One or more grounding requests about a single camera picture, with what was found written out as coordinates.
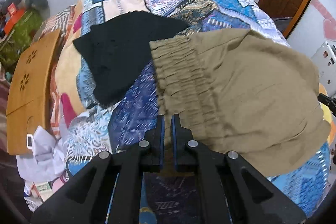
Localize khaki elastic waist pants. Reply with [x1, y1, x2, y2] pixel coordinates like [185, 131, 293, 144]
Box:
[150, 28, 331, 176]

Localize white crumpled cloth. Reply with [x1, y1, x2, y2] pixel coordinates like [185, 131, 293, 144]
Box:
[16, 126, 67, 182]

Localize wooden lap desk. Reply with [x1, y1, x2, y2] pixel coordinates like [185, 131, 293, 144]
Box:
[6, 29, 61, 155]

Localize black folded garment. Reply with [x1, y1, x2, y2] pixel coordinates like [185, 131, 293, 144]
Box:
[73, 11, 188, 106]

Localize white appliance panel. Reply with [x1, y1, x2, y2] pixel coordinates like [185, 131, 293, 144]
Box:
[311, 42, 336, 97]

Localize green patterned storage bag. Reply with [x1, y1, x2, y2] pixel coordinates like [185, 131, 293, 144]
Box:
[1, 9, 42, 68]

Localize patchwork patterned bed quilt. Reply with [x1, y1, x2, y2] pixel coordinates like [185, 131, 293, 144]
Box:
[53, 0, 332, 224]

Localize orange box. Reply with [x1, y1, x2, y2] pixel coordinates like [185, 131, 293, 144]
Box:
[3, 3, 26, 35]

